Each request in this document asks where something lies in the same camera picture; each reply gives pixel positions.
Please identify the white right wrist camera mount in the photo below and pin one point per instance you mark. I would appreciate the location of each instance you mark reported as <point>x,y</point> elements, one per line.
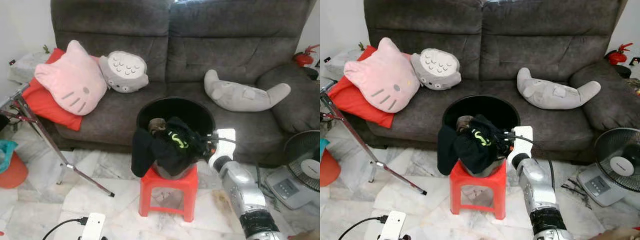
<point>522,146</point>
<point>225,147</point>

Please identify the red plastic stool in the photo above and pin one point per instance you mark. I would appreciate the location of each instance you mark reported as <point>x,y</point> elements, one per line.
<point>475,180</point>
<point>167,182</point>

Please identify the white side table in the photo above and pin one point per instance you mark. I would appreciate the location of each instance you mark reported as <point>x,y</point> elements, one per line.
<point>27,67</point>
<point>345,65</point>

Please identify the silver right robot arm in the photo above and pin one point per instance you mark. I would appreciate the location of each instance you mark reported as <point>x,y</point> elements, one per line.
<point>537,187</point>
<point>240,187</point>

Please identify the black grey floor fan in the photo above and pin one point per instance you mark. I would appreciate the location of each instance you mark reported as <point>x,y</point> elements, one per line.
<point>597,186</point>
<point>287,190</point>

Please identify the silver metal clothes rack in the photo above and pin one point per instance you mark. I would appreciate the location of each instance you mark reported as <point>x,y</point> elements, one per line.
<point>378,164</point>
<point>65,164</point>

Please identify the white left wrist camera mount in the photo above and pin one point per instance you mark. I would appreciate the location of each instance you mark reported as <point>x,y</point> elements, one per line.
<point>392,225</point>
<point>92,227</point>

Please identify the red fire extinguisher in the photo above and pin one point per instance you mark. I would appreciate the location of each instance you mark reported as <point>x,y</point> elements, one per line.
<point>616,56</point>
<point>302,59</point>

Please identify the black round laundry basket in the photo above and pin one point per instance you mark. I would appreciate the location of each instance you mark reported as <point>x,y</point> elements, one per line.
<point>480,106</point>
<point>175,107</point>

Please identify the grey fabric sofa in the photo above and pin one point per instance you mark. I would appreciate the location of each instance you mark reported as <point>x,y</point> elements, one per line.
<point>215,55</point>
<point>525,50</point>

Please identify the red cushion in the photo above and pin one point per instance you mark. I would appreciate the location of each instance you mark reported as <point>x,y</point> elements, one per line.
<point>45,107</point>
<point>357,107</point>

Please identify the grey round creature cushion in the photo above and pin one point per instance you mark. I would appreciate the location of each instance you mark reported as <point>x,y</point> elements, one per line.
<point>125,70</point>
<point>437,67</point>

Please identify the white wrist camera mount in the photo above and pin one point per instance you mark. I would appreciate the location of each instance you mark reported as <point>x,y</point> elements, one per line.
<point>92,227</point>
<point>392,225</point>
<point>522,146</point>
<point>225,147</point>

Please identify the pink cat face cushion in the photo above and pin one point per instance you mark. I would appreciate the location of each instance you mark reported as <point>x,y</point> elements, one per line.
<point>382,80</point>
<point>70,82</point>

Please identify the long grey plush pillow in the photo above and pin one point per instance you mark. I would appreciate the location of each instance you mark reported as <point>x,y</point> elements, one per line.
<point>555,95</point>
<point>240,97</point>

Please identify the black garment with green print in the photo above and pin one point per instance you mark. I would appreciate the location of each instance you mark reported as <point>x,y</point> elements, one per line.
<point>472,150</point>
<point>170,150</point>

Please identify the red plastic waste bin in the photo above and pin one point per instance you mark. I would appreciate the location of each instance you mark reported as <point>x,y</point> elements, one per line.
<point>15,175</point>
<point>330,172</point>

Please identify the green bin liner bag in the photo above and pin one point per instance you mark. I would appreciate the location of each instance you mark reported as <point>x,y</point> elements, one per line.
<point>324,147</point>
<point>6,152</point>

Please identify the brown cloth item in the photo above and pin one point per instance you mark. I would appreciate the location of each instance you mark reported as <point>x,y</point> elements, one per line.
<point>157,125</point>
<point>464,123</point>

